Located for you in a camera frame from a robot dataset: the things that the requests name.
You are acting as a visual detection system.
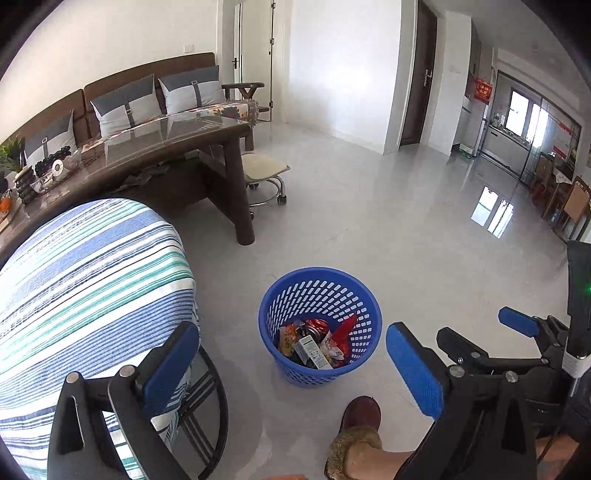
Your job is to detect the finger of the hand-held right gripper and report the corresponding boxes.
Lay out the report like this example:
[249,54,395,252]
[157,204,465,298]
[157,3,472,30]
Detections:
[436,327,548,371]
[498,306,571,354]

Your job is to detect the grey cloth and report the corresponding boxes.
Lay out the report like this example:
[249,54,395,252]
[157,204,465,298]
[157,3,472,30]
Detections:
[117,159,171,192]

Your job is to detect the green potted plant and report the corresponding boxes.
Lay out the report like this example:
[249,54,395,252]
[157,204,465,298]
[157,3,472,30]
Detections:
[0,136,26,174]

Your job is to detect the dark wooden door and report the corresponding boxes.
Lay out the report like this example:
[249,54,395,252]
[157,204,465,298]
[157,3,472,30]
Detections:
[399,0,437,148]

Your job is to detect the grey two-tone pillow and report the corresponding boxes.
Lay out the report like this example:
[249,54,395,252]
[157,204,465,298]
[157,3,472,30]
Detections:
[21,108,77,167]
[158,65,227,115]
[90,74,162,138]

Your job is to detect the glass sliding door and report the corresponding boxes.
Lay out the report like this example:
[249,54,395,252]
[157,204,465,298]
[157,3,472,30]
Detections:
[480,69,583,185]

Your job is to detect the striped tablecloth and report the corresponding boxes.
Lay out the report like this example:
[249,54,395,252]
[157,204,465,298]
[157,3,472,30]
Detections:
[0,198,201,469]

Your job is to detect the wooden dining chairs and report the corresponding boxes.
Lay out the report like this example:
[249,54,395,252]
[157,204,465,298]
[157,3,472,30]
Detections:
[531,152,591,241]

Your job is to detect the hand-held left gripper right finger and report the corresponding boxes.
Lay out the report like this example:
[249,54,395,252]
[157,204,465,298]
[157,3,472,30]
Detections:
[385,322,539,480]

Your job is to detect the black bubble vase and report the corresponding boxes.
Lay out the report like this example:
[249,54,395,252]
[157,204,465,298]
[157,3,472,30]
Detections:
[14,166,38,204]

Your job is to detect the white door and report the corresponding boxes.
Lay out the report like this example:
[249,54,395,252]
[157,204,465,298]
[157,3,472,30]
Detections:
[233,0,278,123]

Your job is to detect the person's leg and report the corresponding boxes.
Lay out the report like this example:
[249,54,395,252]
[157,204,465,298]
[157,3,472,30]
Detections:
[344,448,416,480]

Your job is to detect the brown fuzzy slipper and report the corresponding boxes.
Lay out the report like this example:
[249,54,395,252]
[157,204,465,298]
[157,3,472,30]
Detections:
[323,396,384,480]

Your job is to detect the rolling stool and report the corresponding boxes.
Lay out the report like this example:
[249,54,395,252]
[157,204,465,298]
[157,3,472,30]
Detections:
[240,152,291,220]

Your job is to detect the brown sofa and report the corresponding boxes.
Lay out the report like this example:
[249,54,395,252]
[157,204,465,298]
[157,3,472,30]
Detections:
[0,52,266,158]

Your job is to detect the red snack bag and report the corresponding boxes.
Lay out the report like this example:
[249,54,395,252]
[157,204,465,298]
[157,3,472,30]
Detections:
[330,314,358,356]

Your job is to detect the blue plastic basket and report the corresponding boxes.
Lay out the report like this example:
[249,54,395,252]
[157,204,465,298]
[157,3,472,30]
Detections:
[259,268,383,387]

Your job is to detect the dark wooden coffee table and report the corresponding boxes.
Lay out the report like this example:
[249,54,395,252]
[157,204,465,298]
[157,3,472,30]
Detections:
[0,115,257,268]

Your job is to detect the orange snack wrapper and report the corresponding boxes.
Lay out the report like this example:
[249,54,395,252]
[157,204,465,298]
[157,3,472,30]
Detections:
[278,324,301,356]

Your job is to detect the black round table frame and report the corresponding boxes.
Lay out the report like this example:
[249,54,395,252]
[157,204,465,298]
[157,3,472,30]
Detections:
[178,346,229,480]

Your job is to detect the small white carton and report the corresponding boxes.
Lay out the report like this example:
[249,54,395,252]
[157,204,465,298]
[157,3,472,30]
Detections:
[295,335,333,370]

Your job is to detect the tea set tray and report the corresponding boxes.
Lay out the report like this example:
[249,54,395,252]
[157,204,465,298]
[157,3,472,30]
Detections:
[30,148,84,192]

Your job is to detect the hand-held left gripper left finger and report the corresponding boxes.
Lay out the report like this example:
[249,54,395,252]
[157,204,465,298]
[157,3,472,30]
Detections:
[46,320,201,480]

